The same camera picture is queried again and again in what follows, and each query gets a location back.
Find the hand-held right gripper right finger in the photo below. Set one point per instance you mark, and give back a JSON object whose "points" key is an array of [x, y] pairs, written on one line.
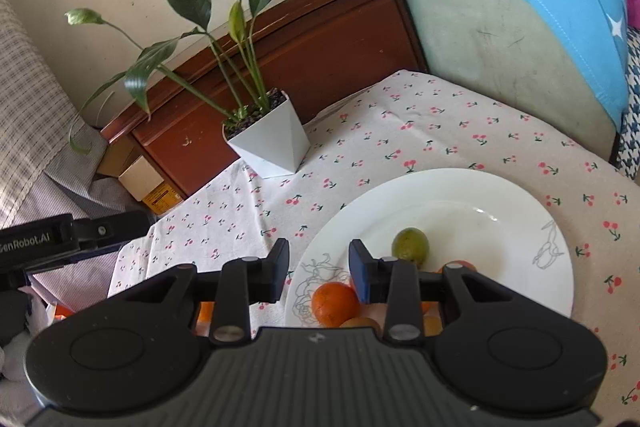
{"points": [[358, 272]]}

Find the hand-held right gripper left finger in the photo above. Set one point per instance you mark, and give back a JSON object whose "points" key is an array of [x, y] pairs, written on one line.
{"points": [[277, 274]]}

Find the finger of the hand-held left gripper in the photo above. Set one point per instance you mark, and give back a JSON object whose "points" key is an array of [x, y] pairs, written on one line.
{"points": [[112, 227]]}

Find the orange mandarin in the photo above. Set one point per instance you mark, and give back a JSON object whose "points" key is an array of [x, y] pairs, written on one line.
{"points": [[335, 304], [431, 307], [205, 313]]}

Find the green jujube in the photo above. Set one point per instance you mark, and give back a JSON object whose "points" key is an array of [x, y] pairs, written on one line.
{"points": [[410, 245]]}

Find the white plate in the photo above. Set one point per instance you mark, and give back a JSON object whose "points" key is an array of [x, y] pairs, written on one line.
{"points": [[450, 217]]}

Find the lilac gingham cloth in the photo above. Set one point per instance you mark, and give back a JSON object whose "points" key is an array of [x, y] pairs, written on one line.
{"points": [[75, 187]]}

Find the open cardboard box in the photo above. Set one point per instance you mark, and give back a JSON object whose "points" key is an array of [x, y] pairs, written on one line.
{"points": [[137, 177]]}

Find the orange box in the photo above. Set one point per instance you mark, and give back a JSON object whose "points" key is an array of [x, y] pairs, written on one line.
{"points": [[57, 311]]}

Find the potted plant white geometric pot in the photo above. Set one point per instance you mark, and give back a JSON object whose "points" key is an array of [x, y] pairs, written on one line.
{"points": [[270, 147]]}

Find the cherry print tablecloth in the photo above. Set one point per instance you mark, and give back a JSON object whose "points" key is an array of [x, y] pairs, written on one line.
{"points": [[450, 132]]}

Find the brown wooden cabinet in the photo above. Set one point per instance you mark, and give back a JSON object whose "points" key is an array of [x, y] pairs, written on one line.
{"points": [[325, 37]]}

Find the houndstooth cloth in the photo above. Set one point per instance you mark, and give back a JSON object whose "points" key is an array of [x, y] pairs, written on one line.
{"points": [[631, 117]]}

